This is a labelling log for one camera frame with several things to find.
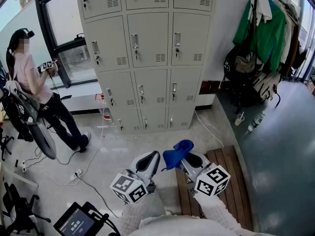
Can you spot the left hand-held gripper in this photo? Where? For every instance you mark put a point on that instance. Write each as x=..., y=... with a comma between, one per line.
x=128, y=188

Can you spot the white shirt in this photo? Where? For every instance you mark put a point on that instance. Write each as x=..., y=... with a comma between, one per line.
x=263, y=4

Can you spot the dark framed window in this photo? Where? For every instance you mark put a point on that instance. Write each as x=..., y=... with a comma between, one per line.
x=306, y=21
x=66, y=21

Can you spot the olive shoulder bag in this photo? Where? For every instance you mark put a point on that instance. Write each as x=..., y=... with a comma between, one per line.
x=244, y=64

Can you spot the black key bunch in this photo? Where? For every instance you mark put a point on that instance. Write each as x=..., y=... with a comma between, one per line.
x=85, y=4
x=98, y=61

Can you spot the person's left forearm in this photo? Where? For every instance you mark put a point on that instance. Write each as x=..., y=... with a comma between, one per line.
x=142, y=213

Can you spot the person's right forearm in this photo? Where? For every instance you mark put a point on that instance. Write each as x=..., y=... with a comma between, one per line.
x=216, y=210

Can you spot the black bag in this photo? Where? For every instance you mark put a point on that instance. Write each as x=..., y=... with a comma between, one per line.
x=230, y=67

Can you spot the black clothes rack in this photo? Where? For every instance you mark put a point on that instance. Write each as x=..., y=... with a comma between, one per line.
x=283, y=1

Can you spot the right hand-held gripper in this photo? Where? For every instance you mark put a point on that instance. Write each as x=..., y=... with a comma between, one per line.
x=211, y=181

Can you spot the person's white knit top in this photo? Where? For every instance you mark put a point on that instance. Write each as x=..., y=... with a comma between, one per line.
x=187, y=226

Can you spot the clear plastic water bottle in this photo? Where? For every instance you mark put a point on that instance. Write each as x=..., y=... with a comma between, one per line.
x=254, y=124

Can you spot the blue cleaning cloth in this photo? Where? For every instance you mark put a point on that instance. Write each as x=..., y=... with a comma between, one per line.
x=177, y=154

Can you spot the grey metal locker cabinet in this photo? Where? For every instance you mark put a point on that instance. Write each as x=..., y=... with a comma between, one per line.
x=108, y=40

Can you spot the grey curved chair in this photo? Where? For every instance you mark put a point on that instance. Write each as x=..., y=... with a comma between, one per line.
x=44, y=136

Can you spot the green jacket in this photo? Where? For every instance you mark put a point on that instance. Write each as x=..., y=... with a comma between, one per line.
x=268, y=38

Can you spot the plastic cup with straw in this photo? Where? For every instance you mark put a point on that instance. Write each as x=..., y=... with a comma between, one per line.
x=238, y=120

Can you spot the beige backpack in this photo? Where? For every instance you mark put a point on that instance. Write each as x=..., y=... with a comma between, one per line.
x=267, y=86

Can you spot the red white plastic bag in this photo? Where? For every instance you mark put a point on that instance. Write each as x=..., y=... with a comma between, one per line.
x=107, y=118

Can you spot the black office chair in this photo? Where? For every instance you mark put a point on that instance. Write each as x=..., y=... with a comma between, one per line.
x=19, y=210

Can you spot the grey metal locker door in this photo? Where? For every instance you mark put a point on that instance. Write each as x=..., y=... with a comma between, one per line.
x=150, y=31

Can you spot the beige coat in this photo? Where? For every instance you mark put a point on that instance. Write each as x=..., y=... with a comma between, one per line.
x=290, y=38

